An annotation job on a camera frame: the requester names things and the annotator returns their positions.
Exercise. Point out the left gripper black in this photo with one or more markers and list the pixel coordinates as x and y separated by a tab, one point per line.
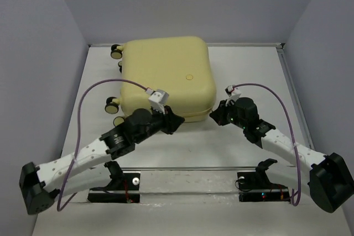
170	120

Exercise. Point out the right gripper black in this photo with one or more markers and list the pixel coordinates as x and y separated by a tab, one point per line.
218	114

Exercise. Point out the yellow hard-shell suitcase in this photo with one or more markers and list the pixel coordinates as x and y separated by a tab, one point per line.
180	66

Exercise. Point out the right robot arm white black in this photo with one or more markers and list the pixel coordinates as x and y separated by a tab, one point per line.
326	179

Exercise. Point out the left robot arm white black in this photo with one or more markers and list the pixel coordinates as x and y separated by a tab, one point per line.
40	184

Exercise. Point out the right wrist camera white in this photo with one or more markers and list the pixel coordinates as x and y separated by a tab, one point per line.
233	94

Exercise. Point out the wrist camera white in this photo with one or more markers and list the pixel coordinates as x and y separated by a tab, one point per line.
233	94
157	99

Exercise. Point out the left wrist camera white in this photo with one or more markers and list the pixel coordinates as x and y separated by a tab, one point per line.
157	99

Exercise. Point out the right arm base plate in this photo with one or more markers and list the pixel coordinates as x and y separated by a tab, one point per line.
255	187

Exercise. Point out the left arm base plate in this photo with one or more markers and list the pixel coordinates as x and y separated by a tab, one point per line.
126	191

